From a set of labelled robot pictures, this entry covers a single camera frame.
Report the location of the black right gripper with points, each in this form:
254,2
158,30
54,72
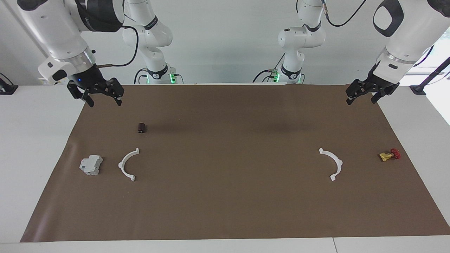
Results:
89,79

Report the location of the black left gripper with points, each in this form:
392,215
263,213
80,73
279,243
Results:
381,82

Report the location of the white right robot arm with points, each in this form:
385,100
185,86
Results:
59,35

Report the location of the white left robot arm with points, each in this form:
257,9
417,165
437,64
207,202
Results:
407,38

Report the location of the black stand with pole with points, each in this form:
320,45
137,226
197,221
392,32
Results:
418,89

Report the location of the dark brown small cylinder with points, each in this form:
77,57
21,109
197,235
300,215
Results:
141,128

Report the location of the grey circuit breaker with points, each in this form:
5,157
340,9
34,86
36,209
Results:
90,165

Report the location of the brown table mat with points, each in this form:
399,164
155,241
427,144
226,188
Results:
225,203

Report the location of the white wall power strip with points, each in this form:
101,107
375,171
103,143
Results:
44,82

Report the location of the black table clamp mount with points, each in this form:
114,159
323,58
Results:
7,88

